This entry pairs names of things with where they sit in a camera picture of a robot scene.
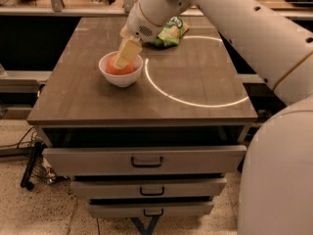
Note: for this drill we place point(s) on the middle grey drawer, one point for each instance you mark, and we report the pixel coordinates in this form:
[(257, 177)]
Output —
[(137, 189)]

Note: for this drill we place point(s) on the grey drawer cabinet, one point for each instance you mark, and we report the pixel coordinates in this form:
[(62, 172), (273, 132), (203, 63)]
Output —
[(189, 95)]

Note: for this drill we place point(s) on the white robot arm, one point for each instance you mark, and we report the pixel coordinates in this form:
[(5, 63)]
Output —
[(276, 191)]

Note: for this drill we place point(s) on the bottom grey drawer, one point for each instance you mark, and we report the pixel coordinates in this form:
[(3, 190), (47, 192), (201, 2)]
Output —
[(150, 210)]

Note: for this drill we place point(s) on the red apple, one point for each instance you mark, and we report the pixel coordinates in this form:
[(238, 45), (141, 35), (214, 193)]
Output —
[(119, 70)]

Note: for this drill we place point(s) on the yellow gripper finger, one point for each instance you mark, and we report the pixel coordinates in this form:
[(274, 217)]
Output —
[(124, 33), (128, 50)]

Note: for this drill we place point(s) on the grey drawer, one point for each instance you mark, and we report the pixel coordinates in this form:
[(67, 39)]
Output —
[(137, 189), (144, 161), (150, 210)]

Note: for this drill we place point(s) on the top grey drawer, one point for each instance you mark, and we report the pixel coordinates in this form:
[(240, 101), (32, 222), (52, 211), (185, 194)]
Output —
[(144, 161)]

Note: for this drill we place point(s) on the green chip bag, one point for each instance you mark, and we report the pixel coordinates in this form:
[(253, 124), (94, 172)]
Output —
[(171, 33)]

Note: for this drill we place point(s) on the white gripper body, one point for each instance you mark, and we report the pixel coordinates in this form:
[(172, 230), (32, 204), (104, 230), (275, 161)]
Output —
[(139, 23)]

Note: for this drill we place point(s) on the black wheeled stand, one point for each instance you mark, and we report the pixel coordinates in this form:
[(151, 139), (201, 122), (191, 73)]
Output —
[(35, 153)]

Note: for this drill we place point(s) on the white bowl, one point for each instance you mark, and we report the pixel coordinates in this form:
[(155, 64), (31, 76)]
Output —
[(122, 78)]

